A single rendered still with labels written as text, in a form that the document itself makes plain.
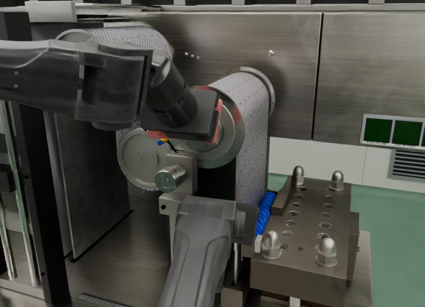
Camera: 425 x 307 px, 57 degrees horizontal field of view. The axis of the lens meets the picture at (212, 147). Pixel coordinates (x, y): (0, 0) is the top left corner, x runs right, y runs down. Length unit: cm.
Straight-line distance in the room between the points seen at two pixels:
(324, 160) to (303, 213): 262
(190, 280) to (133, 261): 58
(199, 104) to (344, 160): 298
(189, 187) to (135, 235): 38
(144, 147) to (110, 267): 32
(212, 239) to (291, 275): 30
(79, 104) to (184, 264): 18
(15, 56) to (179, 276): 25
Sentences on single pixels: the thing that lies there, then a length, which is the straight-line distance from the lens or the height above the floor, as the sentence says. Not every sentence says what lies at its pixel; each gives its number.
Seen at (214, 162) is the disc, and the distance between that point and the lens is 68.
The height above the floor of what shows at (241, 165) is 118.
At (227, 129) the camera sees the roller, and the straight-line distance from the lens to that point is 65.
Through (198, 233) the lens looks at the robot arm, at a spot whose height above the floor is 121.
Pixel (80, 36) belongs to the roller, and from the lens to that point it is 78.
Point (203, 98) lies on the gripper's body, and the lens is 54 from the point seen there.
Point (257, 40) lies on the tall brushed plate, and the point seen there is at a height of 138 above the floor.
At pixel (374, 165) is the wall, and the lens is 348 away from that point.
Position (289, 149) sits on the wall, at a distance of 348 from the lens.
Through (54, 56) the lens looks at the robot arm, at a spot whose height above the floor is 140.
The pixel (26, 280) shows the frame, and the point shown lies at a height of 92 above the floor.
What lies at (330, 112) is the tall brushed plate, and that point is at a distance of 96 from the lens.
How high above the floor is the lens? 144
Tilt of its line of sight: 19 degrees down
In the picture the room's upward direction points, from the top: straight up
